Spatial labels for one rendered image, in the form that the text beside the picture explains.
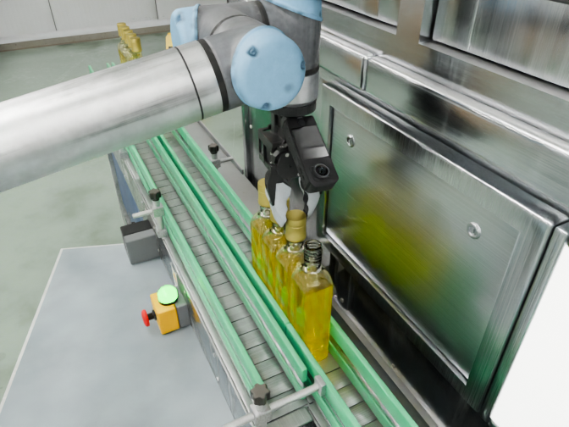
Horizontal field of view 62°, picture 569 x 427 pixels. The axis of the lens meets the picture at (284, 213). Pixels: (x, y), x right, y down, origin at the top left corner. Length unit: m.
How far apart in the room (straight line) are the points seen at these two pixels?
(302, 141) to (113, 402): 0.67
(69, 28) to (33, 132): 6.07
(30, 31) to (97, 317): 5.48
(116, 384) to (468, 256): 0.76
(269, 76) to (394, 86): 0.28
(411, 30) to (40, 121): 0.48
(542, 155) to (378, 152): 0.28
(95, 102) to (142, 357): 0.76
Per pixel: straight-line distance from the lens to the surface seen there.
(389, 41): 0.75
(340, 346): 0.88
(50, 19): 6.50
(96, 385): 1.12
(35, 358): 1.22
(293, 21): 0.63
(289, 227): 0.78
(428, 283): 0.76
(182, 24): 0.60
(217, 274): 1.10
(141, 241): 1.32
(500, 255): 0.63
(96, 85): 0.48
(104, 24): 6.57
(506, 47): 0.63
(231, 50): 0.48
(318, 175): 0.65
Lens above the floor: 1.61
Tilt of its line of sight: 35 degrees down
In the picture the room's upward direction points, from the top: straight up
